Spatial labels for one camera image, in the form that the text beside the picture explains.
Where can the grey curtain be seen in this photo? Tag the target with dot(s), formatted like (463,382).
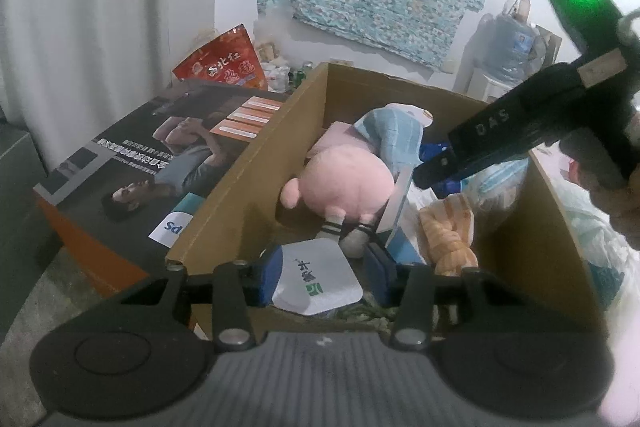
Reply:
(71,68)

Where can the pink sponge cloth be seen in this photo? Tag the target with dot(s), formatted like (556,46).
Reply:
(339,133)

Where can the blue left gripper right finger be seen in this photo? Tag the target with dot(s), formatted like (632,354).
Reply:
(381,273)

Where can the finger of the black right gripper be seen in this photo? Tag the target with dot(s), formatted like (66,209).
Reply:
(445,166)

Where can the person's right hand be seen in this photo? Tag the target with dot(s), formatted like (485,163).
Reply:
(621,205)

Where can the orange striped cloth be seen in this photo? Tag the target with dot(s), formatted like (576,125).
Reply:
(448,226)

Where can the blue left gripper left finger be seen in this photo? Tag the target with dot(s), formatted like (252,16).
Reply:
(269,267)

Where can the blue water bottle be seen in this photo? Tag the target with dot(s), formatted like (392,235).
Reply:
(507,54)

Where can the white water dispenser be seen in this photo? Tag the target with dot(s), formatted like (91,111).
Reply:
(479,85)

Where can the red snack bag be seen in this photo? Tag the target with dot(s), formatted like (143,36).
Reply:
(230,58)

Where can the pink plush toy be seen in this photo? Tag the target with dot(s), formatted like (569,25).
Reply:
(348,187)

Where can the blue white wipes pack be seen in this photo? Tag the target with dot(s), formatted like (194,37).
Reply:
(490,192)

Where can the light blue checked towel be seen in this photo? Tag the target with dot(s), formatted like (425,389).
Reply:
(395,131)

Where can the white green tissue pack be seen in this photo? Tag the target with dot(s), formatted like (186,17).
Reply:
(315,278)

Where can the white blue carton box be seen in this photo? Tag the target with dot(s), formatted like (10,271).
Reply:
(399,225)

